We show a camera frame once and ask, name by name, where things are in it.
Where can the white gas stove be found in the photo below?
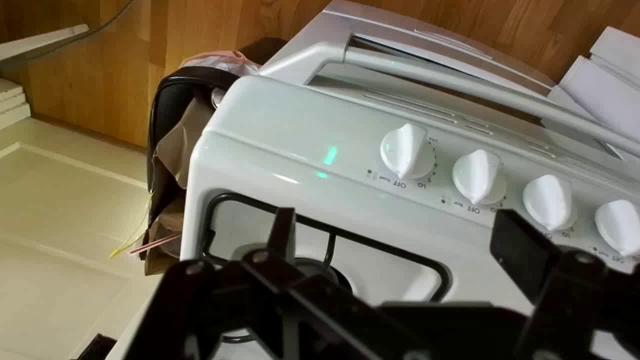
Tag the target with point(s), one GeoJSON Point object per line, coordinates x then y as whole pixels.
{"type": "Point", "coordinates": [305, 133]}

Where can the grey oven door handle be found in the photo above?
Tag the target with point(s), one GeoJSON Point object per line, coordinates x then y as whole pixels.
{"type": "Point", "coordinates": [486, 91]}

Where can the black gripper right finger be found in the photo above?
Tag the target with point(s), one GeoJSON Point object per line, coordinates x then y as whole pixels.
{"type": "Point", "coordinates": [573, 297]}

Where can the white cabinet beside stove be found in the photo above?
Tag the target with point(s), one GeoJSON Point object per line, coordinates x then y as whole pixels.
{"type": "Point", "coordinates": [607, 83]}

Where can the left black burner grate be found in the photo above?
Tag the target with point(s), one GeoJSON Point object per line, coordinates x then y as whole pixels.
{"type": "Point", "coordinates": [368, 269]}

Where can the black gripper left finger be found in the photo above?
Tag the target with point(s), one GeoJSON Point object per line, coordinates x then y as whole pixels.
{"type": "Point", "coordinates": [291, 314]}

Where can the white stove knob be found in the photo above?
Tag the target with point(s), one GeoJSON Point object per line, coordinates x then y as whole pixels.
{"type": "Point", "coordinates": [548, 200]}
{"type": "Point", "coordinates": [407, 153]}
{"type": "Point", "coordinates": [618, 224]}
{"type": "Point", "coordinates": [479, 179]}

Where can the black trash bin with bag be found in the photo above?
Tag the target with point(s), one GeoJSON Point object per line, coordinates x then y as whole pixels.
{"type": "Point", "coordinates": [180, 109]}

